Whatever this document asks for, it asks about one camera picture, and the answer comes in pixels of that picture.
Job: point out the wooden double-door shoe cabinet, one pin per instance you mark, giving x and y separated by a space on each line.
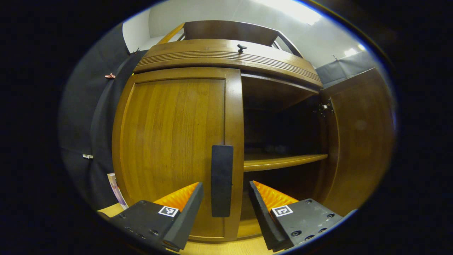
230 30

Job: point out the purple white book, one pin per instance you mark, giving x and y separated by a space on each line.
118 191

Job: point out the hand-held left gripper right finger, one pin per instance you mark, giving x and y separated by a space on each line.
263 216

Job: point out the wooden ribbed drawer front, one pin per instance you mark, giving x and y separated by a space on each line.
198 56

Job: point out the metal door hinge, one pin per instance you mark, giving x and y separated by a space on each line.
325 107

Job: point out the small ceiling light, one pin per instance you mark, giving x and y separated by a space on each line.
354 50

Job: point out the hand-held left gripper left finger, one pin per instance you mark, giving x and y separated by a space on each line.
184 217

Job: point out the red clip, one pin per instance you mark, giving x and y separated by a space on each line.
110 75

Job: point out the wooden inner shelf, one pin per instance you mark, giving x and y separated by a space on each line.
279 162

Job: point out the wooden shoe cabinet door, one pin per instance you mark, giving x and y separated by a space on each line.
170 134
361 141

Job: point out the black drawer knob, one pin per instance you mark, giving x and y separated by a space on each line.
242 47

